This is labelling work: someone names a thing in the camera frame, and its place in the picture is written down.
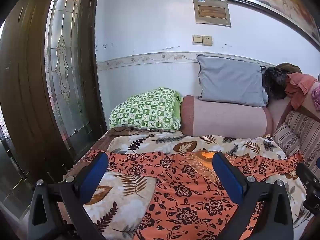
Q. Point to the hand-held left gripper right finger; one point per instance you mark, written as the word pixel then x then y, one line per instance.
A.
pixel 225 172

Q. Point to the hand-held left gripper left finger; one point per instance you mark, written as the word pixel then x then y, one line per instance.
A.
pixel 96 172

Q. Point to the orange floral garment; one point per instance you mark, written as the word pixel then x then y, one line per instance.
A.
pixel 180 192

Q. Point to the pink bolster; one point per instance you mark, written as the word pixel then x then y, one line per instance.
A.
pixel 225 120

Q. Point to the striped sofa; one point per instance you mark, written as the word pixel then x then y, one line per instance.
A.
pixel 308 132

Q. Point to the leaf print blanket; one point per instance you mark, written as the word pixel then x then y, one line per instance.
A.
pixel 160 142

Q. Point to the green checkered pillow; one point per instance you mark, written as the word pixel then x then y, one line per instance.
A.
pixel 145 110

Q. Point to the frosted glass side panel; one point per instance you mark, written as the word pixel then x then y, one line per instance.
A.
pixel 12 180

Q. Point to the grey pillow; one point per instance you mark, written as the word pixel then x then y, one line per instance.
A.
pixel 230 80

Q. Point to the pink patterned cloth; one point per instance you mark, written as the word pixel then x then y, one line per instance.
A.
pixel 317 97

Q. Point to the black fuzzy cloth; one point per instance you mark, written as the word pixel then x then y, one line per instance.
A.
pixel 272 82

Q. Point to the salmon cloth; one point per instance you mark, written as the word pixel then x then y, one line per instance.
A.
pixel 300 85

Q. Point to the wooden door with stained glass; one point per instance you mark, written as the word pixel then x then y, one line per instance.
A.
pixel 25 92

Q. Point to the brown cloth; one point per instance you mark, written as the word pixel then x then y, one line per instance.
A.
pixel 290 68

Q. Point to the beige wall switch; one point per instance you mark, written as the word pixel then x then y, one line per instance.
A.
pixel 197 39
pixel 207 40

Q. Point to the beige wall panel box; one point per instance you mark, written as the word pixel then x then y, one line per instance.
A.
pixel 212 11

